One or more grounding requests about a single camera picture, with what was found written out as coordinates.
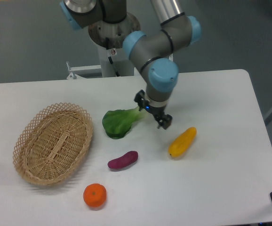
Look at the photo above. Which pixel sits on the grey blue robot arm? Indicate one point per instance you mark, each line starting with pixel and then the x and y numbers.
pixel 123 48

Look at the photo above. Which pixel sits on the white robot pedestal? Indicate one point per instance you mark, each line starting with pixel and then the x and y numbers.
pixel 108 38

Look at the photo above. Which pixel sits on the orange tangerine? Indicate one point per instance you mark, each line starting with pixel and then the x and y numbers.
pixel 95 195

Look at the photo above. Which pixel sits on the green bok choy vegetable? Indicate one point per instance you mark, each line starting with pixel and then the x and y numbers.
pixel 118 123

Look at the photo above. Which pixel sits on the purple sweet potato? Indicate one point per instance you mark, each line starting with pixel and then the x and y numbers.
pixel 124 161

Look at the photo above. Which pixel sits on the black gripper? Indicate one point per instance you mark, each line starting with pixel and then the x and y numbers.
pixel 155 108

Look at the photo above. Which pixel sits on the yellow mango fruit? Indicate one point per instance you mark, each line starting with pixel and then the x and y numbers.
pixel 182 143

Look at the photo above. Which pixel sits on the woven wicker basket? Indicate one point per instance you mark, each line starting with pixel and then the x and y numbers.
pixel 53 144

